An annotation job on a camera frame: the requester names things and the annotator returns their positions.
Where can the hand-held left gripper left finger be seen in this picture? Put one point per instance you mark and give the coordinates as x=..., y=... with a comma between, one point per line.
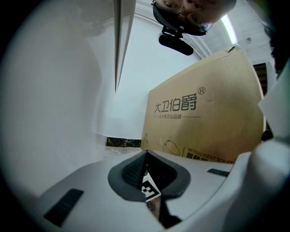
x=90, y=204

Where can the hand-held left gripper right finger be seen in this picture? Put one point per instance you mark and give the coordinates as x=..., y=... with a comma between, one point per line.
x=199, y=181

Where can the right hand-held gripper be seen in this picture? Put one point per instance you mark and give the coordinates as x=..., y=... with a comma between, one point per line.
x=149, y=188

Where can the person's right forearm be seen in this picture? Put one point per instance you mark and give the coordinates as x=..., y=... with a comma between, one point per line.
x=153, y=208

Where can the person's black clothing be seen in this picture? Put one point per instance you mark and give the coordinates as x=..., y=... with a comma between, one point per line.
x=168, y=217

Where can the large cardboard box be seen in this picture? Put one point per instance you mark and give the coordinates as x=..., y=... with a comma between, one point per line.
x=215, y=127

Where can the brown wooden planks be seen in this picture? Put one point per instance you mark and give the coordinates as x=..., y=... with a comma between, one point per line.
x=260, y=77

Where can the ceiling light panel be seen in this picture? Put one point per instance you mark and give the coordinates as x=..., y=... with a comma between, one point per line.
x=229, y=28

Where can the person's glasses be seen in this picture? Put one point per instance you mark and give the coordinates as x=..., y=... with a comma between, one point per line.
x=181, y=14

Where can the person's head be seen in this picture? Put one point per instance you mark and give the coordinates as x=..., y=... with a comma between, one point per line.
x=197, y=9

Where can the black head-mounted camera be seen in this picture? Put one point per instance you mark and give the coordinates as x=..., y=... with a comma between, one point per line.
x=174, y=44

